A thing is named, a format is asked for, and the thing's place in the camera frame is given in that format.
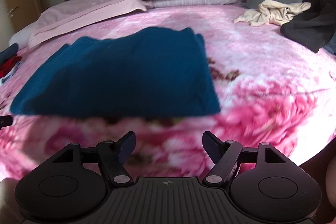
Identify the blue knit sweater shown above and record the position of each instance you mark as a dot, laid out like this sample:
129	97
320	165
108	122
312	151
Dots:
156	72

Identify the blue denim jeans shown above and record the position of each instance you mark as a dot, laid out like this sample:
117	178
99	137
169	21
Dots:
331	46

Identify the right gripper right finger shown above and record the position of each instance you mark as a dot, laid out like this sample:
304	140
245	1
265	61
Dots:
225	156

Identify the person's right hand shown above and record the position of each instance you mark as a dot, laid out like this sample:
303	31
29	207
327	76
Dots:
331	182

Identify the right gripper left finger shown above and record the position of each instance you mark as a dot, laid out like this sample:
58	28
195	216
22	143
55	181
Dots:
112	155

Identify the folded white garment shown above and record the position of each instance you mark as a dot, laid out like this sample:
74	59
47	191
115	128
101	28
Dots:
10	73

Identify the folded red garment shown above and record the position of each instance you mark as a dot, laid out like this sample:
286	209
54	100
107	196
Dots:
8	65

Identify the pink pillow far side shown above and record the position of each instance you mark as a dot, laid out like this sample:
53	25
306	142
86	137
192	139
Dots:
70	16

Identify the black trousers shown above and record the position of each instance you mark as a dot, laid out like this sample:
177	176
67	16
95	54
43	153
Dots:
313	28

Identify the beige crumpled garment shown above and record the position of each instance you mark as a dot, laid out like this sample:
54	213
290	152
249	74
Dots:
272	12

